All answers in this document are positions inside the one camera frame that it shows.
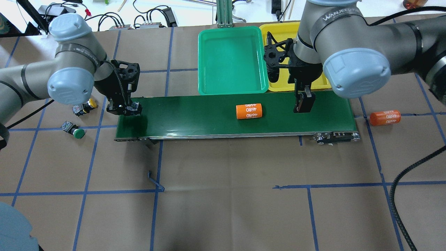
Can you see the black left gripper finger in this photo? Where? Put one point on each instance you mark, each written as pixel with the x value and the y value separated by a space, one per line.
pixel 127 111
pixel 116 108

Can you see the green conveyor belt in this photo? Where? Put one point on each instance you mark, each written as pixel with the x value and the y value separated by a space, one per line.
pixel 214 116

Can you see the aluminium frame post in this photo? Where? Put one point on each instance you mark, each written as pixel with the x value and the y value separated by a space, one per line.
pixel 224 14

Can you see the black power adapter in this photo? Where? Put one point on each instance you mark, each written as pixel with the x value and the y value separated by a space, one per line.
pixel 171 20

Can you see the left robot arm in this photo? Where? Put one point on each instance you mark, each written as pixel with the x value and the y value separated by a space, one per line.
pixel 80 64

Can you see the green push button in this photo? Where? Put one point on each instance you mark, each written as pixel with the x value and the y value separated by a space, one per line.
pixel 72 129
pixel 135 109

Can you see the orange cylinder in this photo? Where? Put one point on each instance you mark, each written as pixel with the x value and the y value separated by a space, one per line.
pixel 384 117
pixel 249 111

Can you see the yellow push button lower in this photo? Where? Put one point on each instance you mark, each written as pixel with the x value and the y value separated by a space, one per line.
pixel 84 108

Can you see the green plastic tray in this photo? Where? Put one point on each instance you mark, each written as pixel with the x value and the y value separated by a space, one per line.
pixel 230 61

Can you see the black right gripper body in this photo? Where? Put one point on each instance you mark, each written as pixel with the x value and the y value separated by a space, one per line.
pixel 306 72

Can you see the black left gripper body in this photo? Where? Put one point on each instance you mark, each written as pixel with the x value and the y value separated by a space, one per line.
pixel 105 85

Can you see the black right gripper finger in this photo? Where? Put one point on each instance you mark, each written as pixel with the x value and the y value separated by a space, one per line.
pixel 309 99
pixel 299 97

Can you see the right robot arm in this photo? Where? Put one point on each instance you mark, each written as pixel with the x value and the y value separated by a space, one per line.
pixel 357 58

